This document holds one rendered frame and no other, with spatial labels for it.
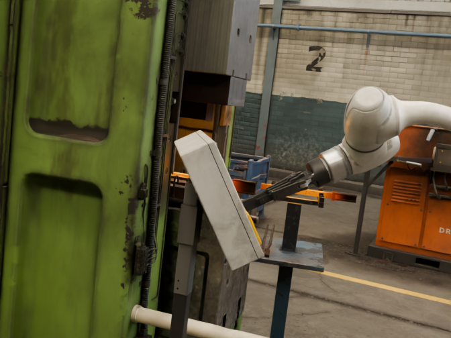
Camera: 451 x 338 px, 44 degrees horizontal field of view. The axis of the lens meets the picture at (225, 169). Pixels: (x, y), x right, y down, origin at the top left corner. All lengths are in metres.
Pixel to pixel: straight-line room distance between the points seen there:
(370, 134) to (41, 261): 1.08
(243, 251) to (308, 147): 8.47
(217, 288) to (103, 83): 0.75
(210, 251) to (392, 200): 3.63
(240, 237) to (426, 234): 4.20
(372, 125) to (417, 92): 8.00
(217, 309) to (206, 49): 0.84
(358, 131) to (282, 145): 8.44
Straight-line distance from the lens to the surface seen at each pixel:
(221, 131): 2.24
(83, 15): 1.75
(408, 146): 5.29
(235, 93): 1.87
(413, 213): 5.32
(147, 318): 1.72
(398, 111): 1.39
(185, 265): 1.39
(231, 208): 1.20
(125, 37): 1.61
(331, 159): 1.48
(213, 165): 1.18
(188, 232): 1.36
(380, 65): 9.46
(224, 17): 1.78
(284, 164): 9.81
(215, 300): 1.87
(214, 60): 1.77
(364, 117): 1.34
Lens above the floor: 1.29
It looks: 7 degrees down
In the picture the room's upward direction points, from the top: 7 degrees clockwise
